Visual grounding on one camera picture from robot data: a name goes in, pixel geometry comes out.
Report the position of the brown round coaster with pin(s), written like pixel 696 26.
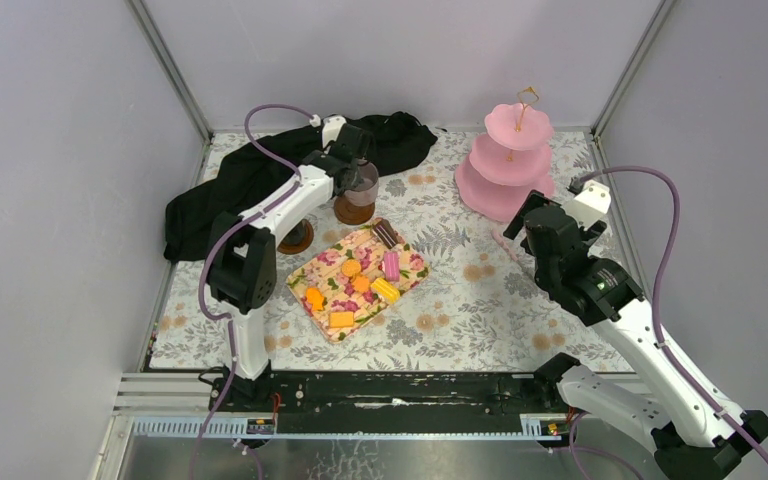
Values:
pixel 289 250
pixel 351 214

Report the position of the round orange cookie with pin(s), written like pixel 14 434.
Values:
pixel 351 268

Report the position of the pink-handled metal tongs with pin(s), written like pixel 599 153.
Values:
pixel 506 244

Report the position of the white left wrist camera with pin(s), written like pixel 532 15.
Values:
pixel 329 128

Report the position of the white paper cup black base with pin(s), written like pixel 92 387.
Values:
pixel 300 234

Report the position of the black cloth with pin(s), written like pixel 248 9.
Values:
pixel 246 176

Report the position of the brown round coaster right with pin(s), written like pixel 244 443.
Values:
pixel 351 214

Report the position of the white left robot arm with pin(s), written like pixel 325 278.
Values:
pixel 239 274

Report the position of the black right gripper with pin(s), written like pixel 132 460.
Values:
pixel 516 223

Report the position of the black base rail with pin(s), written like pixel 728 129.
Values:
pixel 388 402

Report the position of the brown round coaster left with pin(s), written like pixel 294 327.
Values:
pixel 289 250

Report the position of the small orange cookie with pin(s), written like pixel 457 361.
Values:
pixel 361 283

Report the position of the pink three-tier cake stand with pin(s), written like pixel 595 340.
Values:
pixel 509 160

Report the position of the orange square cracker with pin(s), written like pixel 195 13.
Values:
pixel 341 319

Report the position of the purple mug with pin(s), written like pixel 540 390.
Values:
pixel 364 189

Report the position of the orange fish-shaped cookie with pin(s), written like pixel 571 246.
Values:
pixel 315 298

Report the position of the chocolate wafer biscuit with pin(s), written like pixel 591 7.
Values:
pixel 386 234

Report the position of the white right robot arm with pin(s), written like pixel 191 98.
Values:
pixel 692 429

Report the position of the pink wafer biscuit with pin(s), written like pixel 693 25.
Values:
pixel 391 266

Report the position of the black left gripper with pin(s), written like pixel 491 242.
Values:
pixel 345 168

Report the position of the floral serving tray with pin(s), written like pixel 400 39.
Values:
pixel 347 285

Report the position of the yellow wafer biscuit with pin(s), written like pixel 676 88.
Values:
pixel 387 291

